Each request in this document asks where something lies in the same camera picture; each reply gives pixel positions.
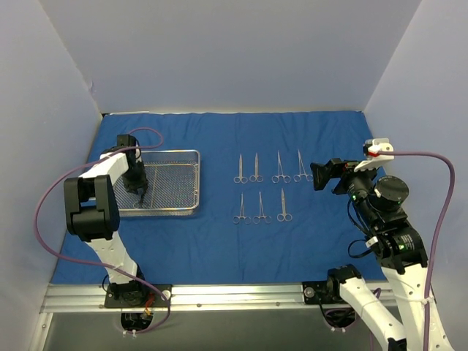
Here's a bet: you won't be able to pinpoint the steel clamp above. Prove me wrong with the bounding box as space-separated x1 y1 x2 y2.
293 150 313 183

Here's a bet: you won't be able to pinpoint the steel wire mesh basket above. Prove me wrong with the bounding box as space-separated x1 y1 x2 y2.
113 150 201 217

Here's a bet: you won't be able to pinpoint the steel forceps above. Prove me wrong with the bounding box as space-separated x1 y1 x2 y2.
271 151 291 184

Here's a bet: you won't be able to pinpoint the short steel scissors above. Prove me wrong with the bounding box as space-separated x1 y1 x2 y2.
276 189 293 222

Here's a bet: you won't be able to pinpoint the blue surgical wrap cloth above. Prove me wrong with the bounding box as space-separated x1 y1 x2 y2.
50 111 425 285

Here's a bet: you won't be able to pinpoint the small steel hemostat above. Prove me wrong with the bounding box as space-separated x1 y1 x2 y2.
233 193 252 224

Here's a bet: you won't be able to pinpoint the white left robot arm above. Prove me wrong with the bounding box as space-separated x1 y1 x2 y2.
64 135 149 306

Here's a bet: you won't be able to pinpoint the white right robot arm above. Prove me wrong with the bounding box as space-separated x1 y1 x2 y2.
310 138 455 350

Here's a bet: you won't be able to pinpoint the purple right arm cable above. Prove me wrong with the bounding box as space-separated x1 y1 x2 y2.
369 151 456 351

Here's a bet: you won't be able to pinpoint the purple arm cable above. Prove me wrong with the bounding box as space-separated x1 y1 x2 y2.
369 151 456 351
34 127 172 336

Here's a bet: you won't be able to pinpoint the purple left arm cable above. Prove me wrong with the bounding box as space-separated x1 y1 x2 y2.
34 127 172 336

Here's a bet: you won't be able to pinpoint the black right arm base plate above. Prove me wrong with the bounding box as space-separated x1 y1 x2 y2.
301 281 345 305

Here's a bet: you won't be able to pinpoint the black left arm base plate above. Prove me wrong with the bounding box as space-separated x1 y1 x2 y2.
104 282 167 309

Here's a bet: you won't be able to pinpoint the aluminium front rail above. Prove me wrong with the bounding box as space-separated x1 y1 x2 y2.
39 281 403 314

